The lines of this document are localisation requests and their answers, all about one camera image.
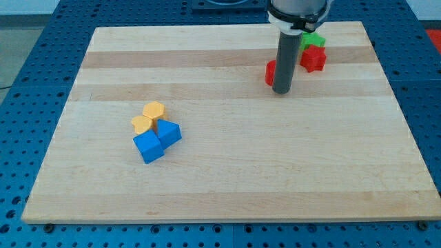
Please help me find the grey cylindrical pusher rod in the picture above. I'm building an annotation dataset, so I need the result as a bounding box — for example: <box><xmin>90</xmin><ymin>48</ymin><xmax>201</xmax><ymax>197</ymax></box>
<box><xmin>272</xmin><ymin>32</ymin><xmax>302</xmax><ymax>94</ymax></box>

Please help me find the red circle block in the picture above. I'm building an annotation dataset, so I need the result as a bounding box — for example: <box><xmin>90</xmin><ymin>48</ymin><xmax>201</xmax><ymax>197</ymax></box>
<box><xmin>265</xmin><ymin>60</ymin><xmax>276</xmax><ymax>86</ymax></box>

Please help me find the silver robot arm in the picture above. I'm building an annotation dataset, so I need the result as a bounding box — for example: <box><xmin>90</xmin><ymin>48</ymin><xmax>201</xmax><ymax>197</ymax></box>
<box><xmin>267</xmin><ymin>0</ymin><xmax>333</xmax><ymax>94</ymax></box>

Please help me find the green star block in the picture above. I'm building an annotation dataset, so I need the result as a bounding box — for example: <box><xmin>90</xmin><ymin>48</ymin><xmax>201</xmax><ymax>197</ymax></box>
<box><xmin>300</xmin><ymin>32</ymin><xmax>326</xmax><ymax>51</ymax></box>

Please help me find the red star block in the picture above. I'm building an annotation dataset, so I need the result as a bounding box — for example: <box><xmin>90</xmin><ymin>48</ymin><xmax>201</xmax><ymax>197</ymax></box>
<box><xmin>300</xmin><ymin>45</ymin><xmax>327</xmax><ymax>72</ymax></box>

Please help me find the wooden board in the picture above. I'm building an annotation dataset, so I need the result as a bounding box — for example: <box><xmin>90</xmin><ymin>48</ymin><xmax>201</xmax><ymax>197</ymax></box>
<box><xmin>22</xmin><ymin>21</ymin><xmax>440</xmax><ymax>224</ymax></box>

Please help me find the blue perforated table plate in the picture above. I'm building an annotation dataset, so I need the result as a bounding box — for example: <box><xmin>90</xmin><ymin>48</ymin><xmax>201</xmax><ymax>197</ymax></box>
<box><xmin>1</xmin><ymin>0</ymin><xmax>440</xmax><ymax>247</ymax></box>

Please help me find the blue triangle block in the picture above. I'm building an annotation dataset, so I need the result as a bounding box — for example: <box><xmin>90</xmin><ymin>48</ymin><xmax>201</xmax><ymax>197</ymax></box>
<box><xmin>157</xmin><ymin>119</ymin><xmax>182</xmax><ymax>149</ymax></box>

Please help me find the yellow hexagon block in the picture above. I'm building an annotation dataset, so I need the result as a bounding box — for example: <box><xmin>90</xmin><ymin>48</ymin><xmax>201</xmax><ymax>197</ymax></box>
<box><xmin>143</xmin><ymin>101</ymin><xmax>167</xmax><ymax>120</ymax></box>

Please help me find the yellow heart block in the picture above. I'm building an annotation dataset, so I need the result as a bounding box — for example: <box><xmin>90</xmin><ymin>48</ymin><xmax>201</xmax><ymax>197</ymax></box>
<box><xmin>131</xmin><ymin>116</ymin><xmax>153</xmax><ymax>134</ymax></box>

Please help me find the blue cube block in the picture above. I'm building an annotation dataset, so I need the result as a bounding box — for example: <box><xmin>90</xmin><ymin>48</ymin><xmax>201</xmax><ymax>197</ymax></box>
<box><xmin>133</xmin><ymin>130</ymin><xmax>165</xmax><ymax>164</ymax></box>

